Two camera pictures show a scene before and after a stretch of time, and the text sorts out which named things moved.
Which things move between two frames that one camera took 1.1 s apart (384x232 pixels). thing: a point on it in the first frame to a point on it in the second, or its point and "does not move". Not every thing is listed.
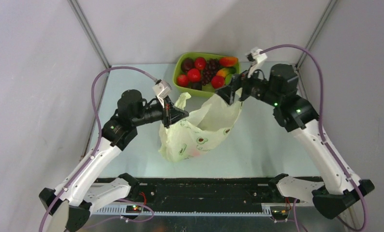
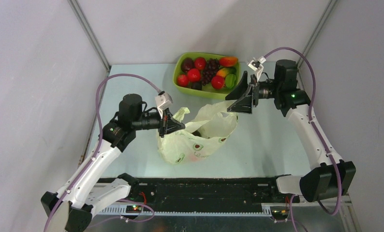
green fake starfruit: x=228 y=79 does not move
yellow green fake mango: x=224 y=72 does not move
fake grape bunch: x=212 y=66 does not move
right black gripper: x=228 y=92 to x=243 y=104
